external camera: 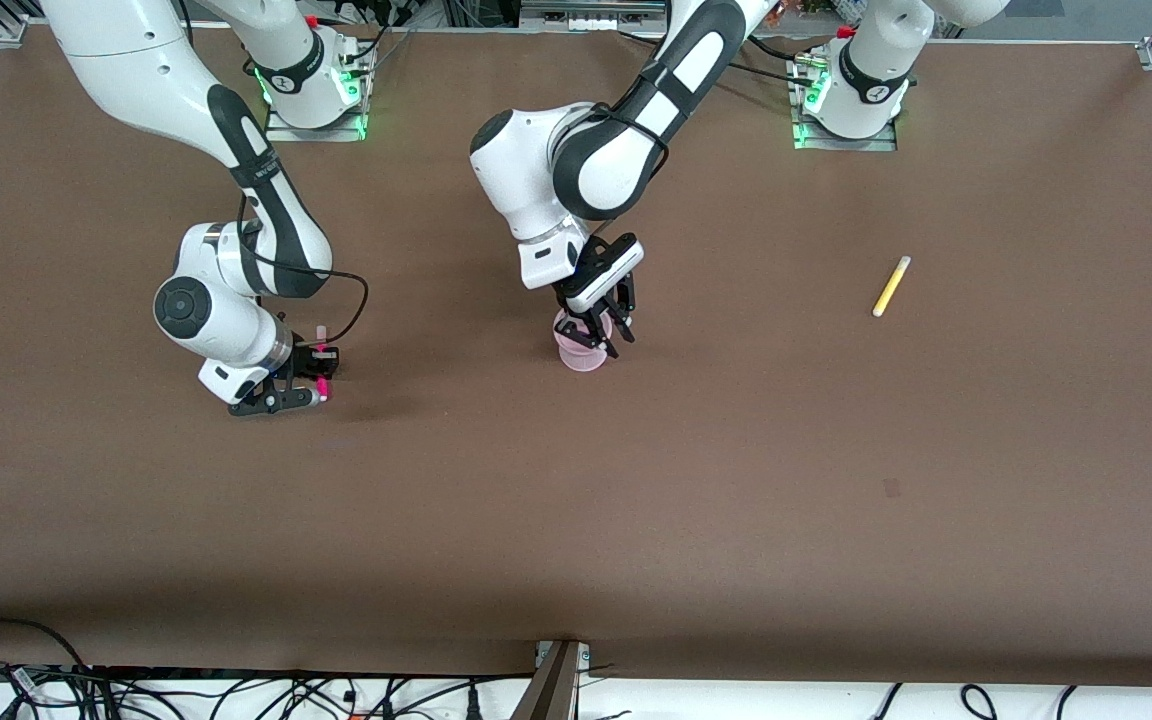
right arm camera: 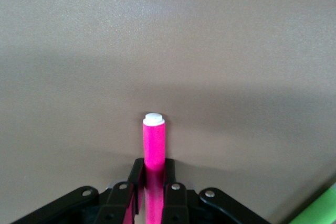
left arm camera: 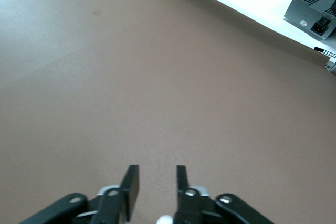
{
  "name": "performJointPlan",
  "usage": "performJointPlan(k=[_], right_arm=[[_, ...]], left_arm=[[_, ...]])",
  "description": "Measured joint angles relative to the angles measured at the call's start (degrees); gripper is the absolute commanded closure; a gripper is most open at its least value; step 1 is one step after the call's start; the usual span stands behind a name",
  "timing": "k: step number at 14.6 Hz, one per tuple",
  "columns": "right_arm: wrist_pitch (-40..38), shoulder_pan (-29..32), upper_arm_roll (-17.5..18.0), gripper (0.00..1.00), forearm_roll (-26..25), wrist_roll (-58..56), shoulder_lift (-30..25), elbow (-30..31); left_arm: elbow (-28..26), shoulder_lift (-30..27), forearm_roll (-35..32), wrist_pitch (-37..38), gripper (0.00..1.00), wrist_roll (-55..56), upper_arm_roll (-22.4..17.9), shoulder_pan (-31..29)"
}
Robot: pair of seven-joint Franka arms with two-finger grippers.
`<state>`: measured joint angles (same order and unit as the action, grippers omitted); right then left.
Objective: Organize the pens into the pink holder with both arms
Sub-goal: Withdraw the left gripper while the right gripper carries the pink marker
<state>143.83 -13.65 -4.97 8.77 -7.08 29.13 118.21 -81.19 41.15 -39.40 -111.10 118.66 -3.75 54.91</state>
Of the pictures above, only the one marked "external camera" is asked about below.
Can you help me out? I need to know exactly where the pink marker pen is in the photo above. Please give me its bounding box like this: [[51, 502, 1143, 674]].
[[313, 324, 334, 403]]

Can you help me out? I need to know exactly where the pink plastic pen holder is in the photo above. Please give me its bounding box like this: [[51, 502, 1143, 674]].
[[552, 305, 614, 373]]

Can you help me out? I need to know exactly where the brown paper table cover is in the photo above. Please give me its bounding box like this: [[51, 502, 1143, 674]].
[[0, 22, 1152, 687]]

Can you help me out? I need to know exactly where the yellow marker pen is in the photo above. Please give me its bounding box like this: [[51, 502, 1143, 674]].
[[871, 255, 912, 319]]

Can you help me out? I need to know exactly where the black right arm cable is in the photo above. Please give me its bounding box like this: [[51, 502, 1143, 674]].
[[236, 190, 371, 351]]

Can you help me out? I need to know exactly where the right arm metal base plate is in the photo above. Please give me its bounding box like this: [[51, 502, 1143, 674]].
[[263, 55, 370, 144]]

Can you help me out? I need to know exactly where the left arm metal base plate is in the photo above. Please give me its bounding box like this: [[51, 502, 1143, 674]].
[[789, 52, 900, 153]]

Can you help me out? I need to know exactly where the silver metal frame device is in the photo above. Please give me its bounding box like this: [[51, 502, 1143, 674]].
[[519, 0, 669, 32]]

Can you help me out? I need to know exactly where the long black table cable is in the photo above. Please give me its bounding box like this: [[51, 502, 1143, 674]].
[[618, 29, 819, 87]]

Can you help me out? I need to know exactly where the metal table edge bracket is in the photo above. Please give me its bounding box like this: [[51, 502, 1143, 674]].
[[510, 640, 593, 720]]

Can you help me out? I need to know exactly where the black looping floor cable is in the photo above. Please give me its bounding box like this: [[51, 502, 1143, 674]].
[[0, 617, 92, 673]]

